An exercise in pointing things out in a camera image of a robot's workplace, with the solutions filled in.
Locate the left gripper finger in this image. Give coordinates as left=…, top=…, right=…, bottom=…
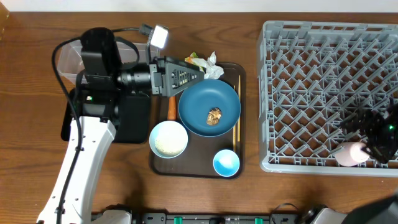
left=166, top=76, right=204, bottom=97
left=164, top=57, right=204, bottom=80

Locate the pink cup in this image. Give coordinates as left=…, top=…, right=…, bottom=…
left=335, top=142, right=369, bottom=167

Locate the large blue plate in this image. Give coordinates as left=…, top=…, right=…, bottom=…
left=178, top=79, right=241, bottom=137

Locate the white tissue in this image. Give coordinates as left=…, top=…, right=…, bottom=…
left=195, top=52, right=224, bottom=79

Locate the light blue rice bowl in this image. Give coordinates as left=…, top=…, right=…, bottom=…
left=149, top=121, right=188, bottom=159

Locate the brown food scrap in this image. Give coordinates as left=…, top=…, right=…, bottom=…
left=206, top=108, right=222, bottom=126

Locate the blue cup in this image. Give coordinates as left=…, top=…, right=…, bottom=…
left=213, top=149, right=241, bottom=177

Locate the yellow green snack wrapper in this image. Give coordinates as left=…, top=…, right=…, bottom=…
left=184, top=52, right=200, bottom=67

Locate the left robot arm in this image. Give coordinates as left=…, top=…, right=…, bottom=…
left=37, top=27, right=204, bottom=223

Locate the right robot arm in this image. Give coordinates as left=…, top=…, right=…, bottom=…
left=295, top=105, right=397, bottom=224

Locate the grey dishwasher rack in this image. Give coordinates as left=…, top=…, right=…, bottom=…
left=257, top=21, right=397, bottom=177

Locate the orange carrot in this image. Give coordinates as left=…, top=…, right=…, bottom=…
left=167, top=96, right=177, bottom=121

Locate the black plastic bin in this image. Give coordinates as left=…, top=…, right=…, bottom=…
left=60, top=85, right=151, bottom=144

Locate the left wooden chopstick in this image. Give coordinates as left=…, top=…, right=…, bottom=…
left=232, top=85, right=237, bottom=154

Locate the wooden chopstick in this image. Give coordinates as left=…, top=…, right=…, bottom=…
left=232, top=85, right=237, bottom=154
left=237, top=75, right=241, bottom=142

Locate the right wooden chopstick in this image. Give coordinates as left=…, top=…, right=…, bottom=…
left=237, top=75, right=241, bottom=142

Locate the dark brown serving tray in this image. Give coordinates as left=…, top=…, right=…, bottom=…
left=149, top=63, right=246, bottom=179

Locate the clear plastic bin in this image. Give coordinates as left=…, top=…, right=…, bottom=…
left=57, top=40, right=160, bottom=84

